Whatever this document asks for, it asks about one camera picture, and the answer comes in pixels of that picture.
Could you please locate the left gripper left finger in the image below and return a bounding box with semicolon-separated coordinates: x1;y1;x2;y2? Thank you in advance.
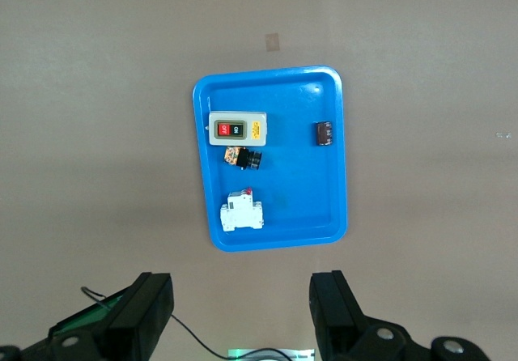
0;272;175;361

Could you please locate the thin black wire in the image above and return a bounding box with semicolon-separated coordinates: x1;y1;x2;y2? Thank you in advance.
80;286;227;359

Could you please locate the blue plastic tray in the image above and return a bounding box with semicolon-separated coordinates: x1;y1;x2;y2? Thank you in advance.
192;65;349;253

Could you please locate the black orange push button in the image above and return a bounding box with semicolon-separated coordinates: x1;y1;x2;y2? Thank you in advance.
222;145;264;172

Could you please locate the dark cylindrical capacitor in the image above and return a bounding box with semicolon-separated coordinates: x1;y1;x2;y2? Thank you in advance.
313;121;335;147

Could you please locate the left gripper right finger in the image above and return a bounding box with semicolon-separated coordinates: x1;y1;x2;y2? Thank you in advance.
309;270;493;361

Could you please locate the white circuit breaker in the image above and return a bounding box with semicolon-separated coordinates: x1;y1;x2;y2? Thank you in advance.
219;186;266;233

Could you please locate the green circuit board device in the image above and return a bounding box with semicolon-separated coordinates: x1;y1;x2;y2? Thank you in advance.
54;290;126;333

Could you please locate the grey on-off switch box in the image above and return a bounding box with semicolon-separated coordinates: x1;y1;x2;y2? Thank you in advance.
206;111;268;147

